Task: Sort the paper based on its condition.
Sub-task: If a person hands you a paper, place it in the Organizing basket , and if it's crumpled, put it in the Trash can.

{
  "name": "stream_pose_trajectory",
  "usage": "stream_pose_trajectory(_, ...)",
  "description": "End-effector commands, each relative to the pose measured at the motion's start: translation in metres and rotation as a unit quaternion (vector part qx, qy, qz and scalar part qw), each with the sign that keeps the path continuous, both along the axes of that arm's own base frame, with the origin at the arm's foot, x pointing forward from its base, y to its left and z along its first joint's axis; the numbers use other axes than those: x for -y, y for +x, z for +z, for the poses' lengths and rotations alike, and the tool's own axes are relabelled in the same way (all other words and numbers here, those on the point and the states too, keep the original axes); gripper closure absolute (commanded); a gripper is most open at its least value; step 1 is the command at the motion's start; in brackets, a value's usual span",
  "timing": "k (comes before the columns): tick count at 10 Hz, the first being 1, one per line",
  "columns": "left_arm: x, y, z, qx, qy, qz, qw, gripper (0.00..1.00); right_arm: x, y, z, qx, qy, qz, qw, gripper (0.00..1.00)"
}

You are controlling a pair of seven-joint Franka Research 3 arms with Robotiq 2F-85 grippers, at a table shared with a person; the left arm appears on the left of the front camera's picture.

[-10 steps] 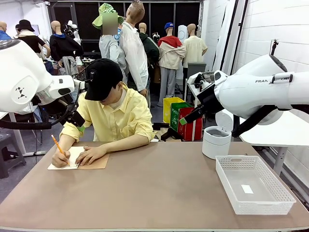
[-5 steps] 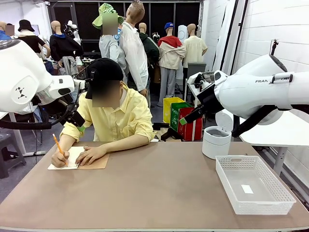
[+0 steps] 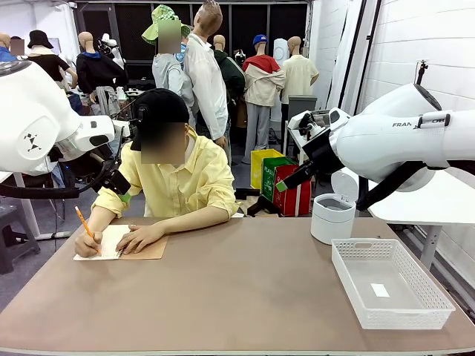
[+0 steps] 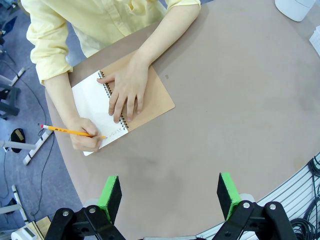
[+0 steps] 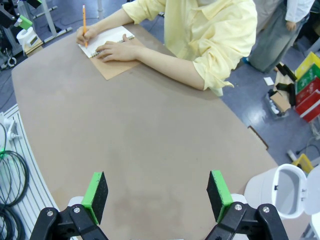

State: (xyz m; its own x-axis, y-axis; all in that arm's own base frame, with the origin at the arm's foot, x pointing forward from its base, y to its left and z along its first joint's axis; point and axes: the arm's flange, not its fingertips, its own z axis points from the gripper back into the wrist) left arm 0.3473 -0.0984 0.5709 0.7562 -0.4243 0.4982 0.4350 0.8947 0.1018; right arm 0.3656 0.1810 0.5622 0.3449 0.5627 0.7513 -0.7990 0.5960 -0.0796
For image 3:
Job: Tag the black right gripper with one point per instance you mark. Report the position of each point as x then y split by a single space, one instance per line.
323 154

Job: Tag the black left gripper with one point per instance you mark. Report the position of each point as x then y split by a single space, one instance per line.
115 181

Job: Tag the yellow pencil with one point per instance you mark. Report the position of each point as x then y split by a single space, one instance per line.
82 220

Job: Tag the spiral notebook with brown cover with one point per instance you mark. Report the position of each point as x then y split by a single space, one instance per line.
152 250

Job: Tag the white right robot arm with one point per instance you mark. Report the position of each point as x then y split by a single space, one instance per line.
389 144

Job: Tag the person's left forearm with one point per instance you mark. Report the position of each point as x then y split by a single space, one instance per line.
196 219

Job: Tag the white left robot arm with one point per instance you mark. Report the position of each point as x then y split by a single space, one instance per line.
33 122

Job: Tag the person's right forearm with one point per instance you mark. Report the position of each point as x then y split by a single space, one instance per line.
98 220

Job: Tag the person's left hand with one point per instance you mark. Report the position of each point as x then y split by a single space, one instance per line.
143 235

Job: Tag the person's right hand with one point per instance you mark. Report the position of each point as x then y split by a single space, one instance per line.
87 246

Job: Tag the red bag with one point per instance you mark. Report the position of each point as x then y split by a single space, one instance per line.
297 202

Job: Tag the green bag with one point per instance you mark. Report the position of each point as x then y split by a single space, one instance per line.
269 178

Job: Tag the yellow bag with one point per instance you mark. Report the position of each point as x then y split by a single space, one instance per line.
259 167

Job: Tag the black floor stands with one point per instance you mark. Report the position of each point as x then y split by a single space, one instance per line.
259 207

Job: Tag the white trash bin with lid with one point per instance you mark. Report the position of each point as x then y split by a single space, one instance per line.
330 224

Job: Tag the person in yellow shirt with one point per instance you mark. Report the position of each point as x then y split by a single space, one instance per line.
185 181

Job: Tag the grey bin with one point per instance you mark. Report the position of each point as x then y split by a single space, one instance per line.
302 105

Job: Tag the mannequin with blue cap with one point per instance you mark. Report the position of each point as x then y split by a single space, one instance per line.
261 85

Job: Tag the black baseball cap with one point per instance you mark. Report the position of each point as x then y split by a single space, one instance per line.
163 105

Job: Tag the mannequin in cream shirt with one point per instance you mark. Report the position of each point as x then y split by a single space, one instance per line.
298 74

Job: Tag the mannequin in dark green jacket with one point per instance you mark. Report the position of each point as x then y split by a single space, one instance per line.
230 74

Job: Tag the tall white oval appliance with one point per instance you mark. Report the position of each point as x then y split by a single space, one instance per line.
281 48

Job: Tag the mannequin with green hat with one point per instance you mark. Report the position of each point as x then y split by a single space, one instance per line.
167 74

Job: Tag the mannequin in black hoodie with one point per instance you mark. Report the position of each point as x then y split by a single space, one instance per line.
96 70

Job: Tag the tall mannequin in white shirt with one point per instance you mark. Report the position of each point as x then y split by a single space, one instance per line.
204 81

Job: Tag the small white label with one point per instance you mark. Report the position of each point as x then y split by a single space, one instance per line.
380 290

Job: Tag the black tripod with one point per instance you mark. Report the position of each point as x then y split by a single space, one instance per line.
421 74

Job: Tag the mannequin with black bucket hat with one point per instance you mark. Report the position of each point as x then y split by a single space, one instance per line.
46 59

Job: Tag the white perforated plastic basket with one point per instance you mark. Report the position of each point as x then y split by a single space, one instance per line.
401 319

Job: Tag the background person with blurred face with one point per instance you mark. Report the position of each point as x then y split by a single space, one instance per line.
16 46

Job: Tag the mannequin in blue shirt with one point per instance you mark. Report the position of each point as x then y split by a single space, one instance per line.
4 52

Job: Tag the white table leg frame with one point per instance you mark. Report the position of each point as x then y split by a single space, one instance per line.
27 211

